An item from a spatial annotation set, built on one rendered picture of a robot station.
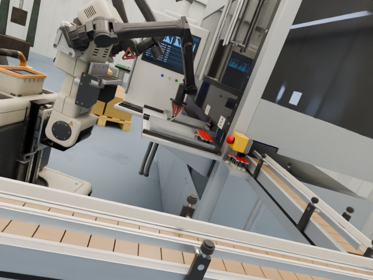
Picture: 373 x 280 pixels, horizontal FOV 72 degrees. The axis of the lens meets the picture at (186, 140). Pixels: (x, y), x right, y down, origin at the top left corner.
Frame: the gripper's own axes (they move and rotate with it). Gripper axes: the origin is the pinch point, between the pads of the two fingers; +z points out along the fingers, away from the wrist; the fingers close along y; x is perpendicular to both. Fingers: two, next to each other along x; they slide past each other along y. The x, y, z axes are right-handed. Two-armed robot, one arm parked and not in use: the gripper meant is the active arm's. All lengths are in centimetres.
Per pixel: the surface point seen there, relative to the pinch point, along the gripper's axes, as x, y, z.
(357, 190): 23, 287, 51
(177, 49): 48, 7, -41
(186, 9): 55, 8, -71
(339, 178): 63, 309, 53
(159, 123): -17.6, -15.3, 3.3
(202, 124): 6.6, 26.3, 4.8
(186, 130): -21.9, 0.5, 3.7
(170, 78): 47, 7, -17
